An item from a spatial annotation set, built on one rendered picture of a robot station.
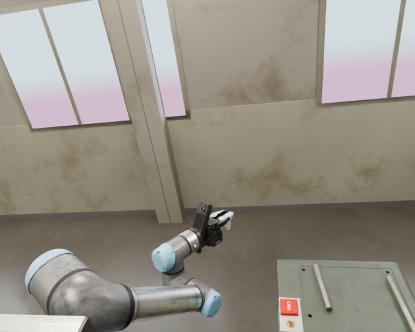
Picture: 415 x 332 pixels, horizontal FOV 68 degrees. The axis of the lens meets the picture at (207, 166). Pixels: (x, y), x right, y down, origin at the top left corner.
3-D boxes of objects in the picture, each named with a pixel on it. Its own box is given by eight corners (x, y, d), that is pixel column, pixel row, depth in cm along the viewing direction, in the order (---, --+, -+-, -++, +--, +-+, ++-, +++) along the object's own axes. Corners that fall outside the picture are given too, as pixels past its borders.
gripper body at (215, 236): (209, 235, 117) (186, 249, 108) (205, 214, 115) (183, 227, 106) (224, 240, 112) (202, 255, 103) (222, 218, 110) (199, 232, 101)
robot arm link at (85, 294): (90, 297, 55) (229, 287, 93) (62, 270, 62) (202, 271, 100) (65, 361, 54) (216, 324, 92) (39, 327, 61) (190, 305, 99)
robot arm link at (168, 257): (150, 269, 97) (148, 246, 94) (175, 252, 105) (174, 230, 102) (167, 280, 93) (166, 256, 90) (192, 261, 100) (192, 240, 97)
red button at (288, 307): (280, 302, 115) (279, 298, 114) (296, 302, 114) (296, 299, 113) (280, 316, 110) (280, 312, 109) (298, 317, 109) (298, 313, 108)
